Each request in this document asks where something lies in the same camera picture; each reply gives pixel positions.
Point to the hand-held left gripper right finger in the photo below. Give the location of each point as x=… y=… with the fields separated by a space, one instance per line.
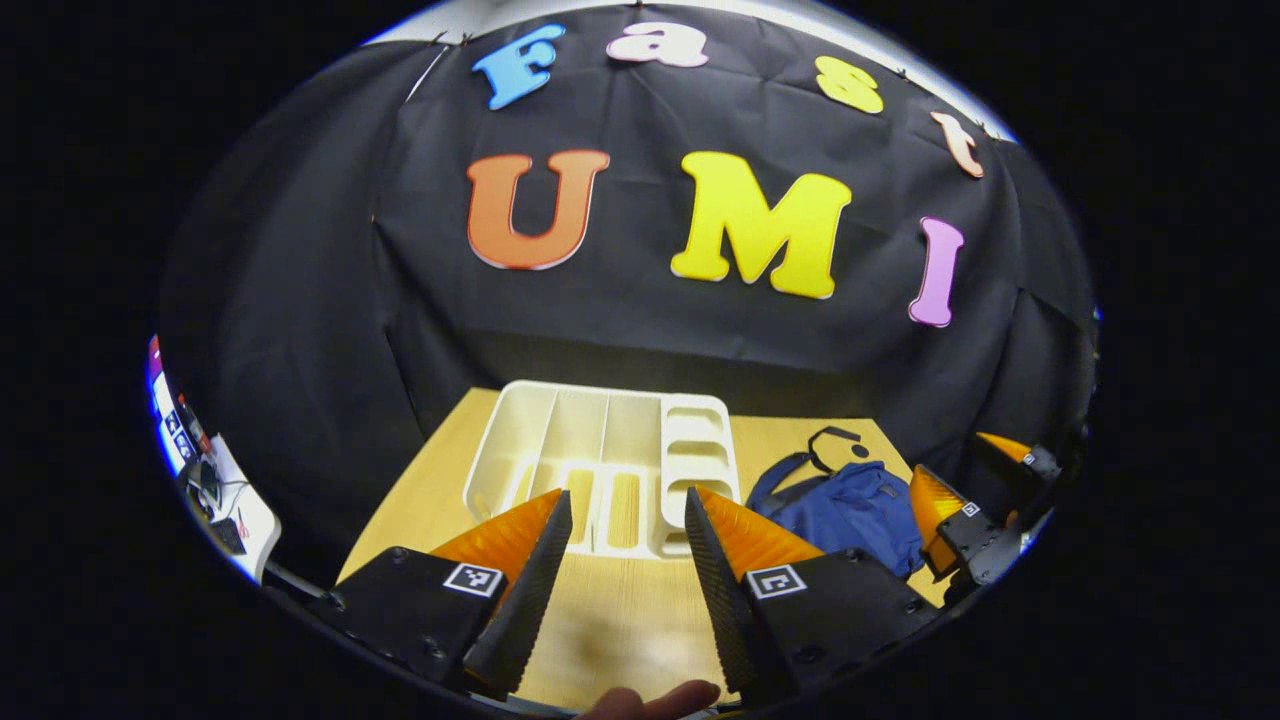
x=725 y=600

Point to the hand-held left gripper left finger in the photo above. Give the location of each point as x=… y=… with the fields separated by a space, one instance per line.
x=530 y=610

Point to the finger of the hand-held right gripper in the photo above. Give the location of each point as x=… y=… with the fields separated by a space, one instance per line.
x=1040 y=465
x=985 y=545

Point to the blue schoolbag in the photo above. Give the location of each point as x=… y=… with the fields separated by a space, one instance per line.
x=850 y=510

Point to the white plastic bookshelf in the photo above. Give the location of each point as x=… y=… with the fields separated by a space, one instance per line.
x=520 y=440

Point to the white side table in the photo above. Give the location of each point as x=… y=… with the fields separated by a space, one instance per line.
x=255 y=520

